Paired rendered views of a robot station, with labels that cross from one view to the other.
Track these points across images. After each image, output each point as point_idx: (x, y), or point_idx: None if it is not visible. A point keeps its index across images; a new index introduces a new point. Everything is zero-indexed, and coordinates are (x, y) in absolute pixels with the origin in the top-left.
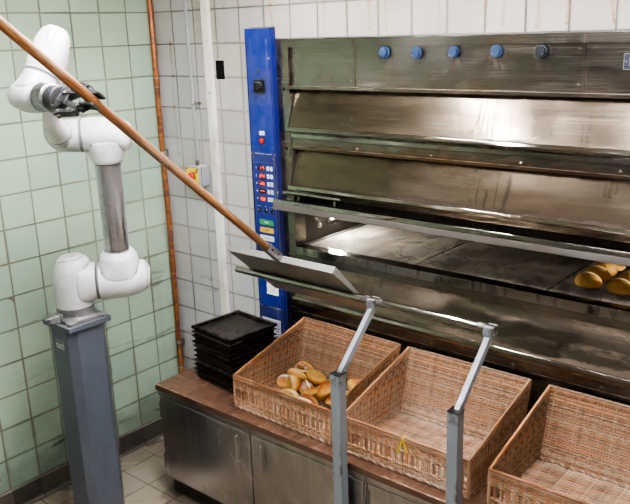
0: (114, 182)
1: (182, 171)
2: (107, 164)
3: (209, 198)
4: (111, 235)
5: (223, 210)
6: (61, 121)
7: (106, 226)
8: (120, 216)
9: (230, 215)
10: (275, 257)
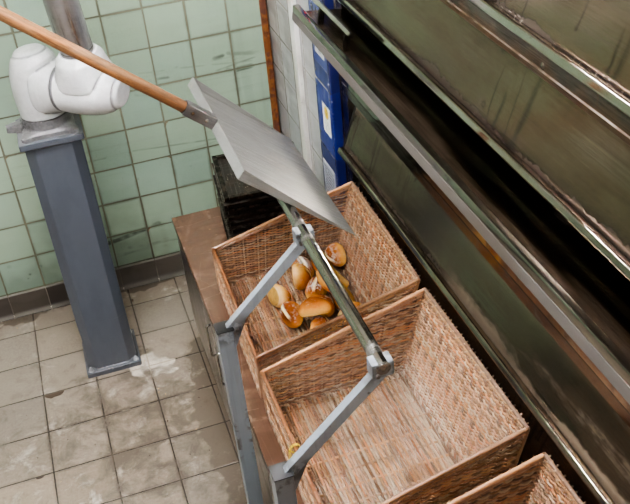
0: None
1: None
2: None
3: (45, 40)
4: (57, 34)
5: (78, 57)
6: None
7: (50, 21)
8: (63, 10)
9: (94, 64)
10: (201, 124)
